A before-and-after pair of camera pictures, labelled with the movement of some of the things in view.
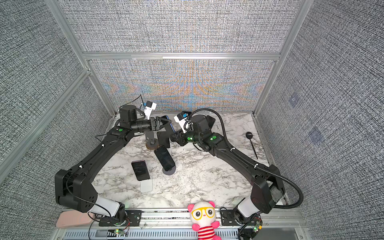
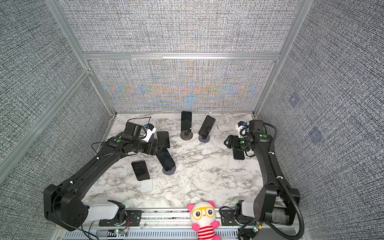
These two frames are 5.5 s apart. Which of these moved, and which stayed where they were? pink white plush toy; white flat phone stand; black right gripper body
Moved: black right gripper body
Stayed: pink white plush toy; white flat phone stand
